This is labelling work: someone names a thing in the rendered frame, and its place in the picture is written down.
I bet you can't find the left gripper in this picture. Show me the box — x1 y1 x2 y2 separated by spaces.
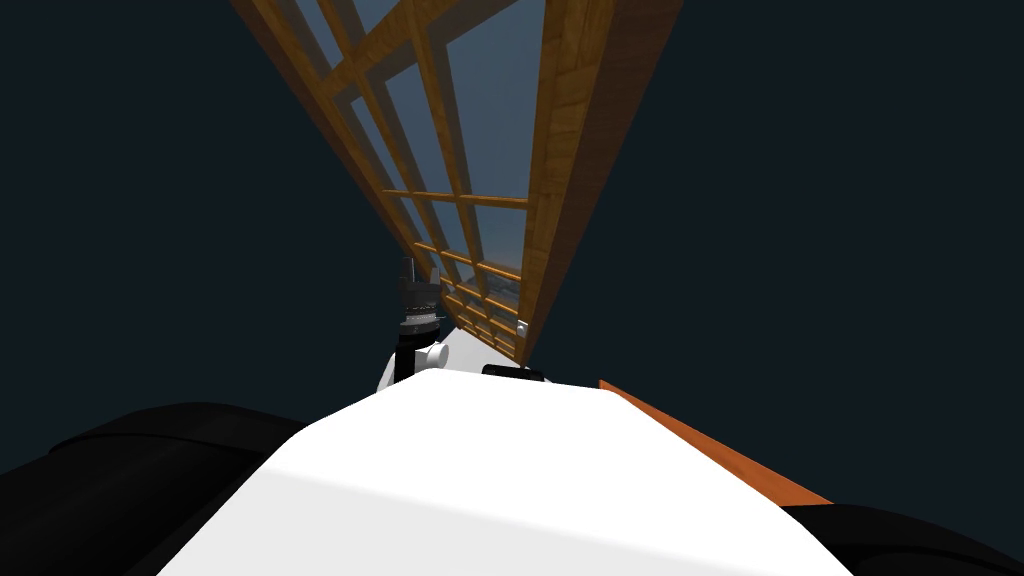
397 256 441 312

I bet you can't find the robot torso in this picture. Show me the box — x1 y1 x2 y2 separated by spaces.
155 363 854 576

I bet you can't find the brown wooden glazed door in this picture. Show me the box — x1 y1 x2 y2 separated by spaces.
231 0 686 370

